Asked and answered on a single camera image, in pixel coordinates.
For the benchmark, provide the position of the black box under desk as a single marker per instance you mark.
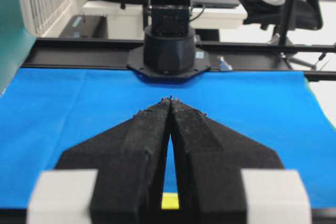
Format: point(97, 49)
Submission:
point(86, 27)

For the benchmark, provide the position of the teal backdrop board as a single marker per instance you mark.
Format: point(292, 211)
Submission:
point(16, 41)

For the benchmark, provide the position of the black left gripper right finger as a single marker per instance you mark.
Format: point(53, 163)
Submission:
point(208, 159)

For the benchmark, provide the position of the white desk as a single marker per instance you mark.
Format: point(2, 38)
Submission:
point(128, 23)

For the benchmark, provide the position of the black aluminium frame rail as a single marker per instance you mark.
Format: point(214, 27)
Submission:
point(126, 55)

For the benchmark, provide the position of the yellow towel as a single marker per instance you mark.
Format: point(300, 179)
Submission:
point(170, 201)

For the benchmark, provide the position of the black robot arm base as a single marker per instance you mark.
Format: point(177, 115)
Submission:
point(169, 49)

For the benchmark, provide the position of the black office chair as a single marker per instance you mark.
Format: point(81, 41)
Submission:
point(302, 14)

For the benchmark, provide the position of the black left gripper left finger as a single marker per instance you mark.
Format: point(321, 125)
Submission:
point(130, 159)

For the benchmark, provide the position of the blue table cloth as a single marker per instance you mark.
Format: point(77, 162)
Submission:
point(45, 111)

